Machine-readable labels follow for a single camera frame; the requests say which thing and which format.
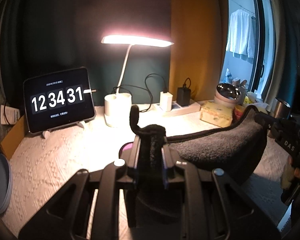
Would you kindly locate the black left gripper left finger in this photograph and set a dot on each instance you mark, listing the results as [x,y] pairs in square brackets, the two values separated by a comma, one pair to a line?
[66,214]

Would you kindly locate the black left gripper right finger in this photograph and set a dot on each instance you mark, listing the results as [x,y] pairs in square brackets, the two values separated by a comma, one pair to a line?
[215,206]

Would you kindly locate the grey towel with black trim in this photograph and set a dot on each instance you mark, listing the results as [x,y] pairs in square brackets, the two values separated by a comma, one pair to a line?
[237,149]

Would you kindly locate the steel thermos cup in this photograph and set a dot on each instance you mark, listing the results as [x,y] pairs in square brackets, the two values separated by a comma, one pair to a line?
[280,109]

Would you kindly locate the small yellow red can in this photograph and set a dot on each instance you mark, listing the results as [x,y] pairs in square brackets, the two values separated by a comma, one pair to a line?
[238,112]

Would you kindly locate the steel bowl on container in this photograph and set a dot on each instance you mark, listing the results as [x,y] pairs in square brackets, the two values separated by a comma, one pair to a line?
[227,95]

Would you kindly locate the yellow tissue pack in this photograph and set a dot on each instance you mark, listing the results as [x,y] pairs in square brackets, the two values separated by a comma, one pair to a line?
[216,114]

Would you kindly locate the white tablet stand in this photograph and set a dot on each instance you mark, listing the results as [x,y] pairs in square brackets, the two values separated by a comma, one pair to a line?
[45,134]

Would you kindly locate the cardboard box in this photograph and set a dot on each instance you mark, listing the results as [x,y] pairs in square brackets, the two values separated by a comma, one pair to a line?
[14,137]

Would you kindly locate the white power strip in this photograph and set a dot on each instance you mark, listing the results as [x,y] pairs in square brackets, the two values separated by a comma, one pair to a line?
[178,110]

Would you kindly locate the white hanging shirt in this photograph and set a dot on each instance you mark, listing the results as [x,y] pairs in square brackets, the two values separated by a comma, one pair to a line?
[241,39]

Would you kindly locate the black charger adapter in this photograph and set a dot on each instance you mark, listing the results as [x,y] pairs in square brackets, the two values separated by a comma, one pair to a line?
[183,96]

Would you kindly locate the white charger adapter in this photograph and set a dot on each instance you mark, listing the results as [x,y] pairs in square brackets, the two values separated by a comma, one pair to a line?
[165,102]

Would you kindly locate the plastic bag with boxes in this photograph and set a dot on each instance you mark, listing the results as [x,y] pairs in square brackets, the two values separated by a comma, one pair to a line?
[8,117]

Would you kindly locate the tablet showing clock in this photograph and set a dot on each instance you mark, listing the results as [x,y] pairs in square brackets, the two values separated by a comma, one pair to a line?
[58,99]

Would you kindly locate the white desk lamp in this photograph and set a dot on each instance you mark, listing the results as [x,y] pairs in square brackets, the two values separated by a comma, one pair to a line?
[117,105]

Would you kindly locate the yellow curtain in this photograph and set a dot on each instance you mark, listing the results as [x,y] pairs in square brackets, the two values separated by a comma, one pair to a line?
[196,54]

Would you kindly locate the dark green curtain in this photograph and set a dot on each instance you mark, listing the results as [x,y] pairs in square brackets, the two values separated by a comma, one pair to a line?
[42,36]

